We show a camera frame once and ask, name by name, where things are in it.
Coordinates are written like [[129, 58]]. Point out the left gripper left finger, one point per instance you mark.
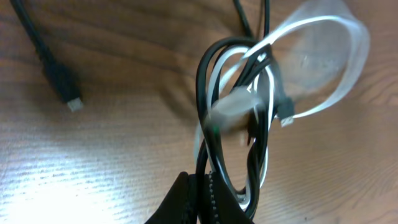
[[180, 204]]

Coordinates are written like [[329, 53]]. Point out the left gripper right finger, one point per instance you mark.
[[219, 205]]

